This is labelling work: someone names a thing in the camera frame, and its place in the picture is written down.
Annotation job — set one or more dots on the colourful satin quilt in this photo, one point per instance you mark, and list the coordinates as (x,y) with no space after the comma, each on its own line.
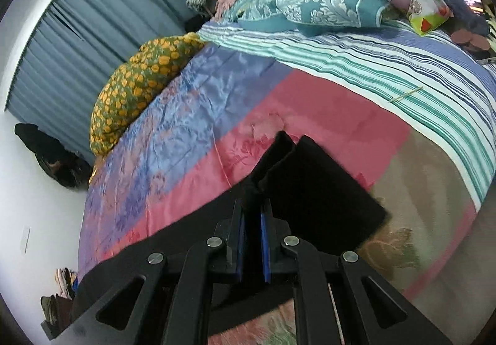
(178,168)

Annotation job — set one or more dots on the yellow green floral pillow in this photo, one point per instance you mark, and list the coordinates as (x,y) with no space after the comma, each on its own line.
(135,84)

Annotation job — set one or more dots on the blue grey curtain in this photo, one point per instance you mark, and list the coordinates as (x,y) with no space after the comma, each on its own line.
(72,52)

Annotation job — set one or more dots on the black bag on wall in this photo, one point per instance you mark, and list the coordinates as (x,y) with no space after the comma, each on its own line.
(67,168)

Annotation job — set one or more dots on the striped bed sheet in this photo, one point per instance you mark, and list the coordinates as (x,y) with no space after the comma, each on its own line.
(428,82)

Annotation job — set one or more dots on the black pants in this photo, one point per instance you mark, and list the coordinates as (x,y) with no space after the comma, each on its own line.
(320,202)

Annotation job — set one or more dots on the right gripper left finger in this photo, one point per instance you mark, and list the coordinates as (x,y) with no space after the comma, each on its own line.
(161,290)

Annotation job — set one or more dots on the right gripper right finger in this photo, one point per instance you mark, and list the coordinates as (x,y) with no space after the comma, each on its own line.
(340,299)

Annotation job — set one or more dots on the teal floral blanket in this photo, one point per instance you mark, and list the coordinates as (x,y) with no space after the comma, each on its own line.
(309,17)

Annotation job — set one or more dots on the clothes pile with blue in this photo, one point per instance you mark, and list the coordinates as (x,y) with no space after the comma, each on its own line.
(57,308)

